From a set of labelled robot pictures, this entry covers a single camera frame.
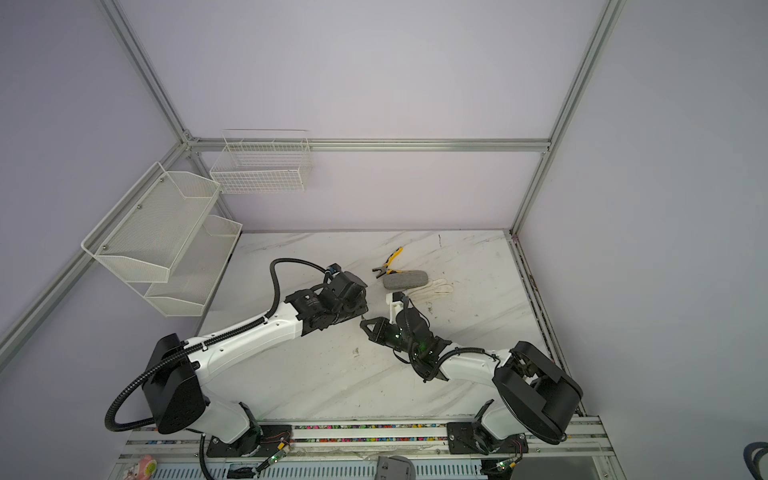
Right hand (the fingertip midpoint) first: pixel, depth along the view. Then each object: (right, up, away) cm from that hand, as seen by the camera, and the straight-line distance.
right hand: (357, 325), depth 79 cm
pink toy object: (-47, -30, -12) cm, 57 cm away
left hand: (+1, +6, +2) cm, 6 cm away
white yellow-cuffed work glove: (+25, +8, +24) cm, 35 cm away
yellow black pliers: (+7, +14, +28) cm, 32 cm away
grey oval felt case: (+14, +11, +22) cm, 28 cm away
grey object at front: (+10, -31, -10) cm, 34 cm away
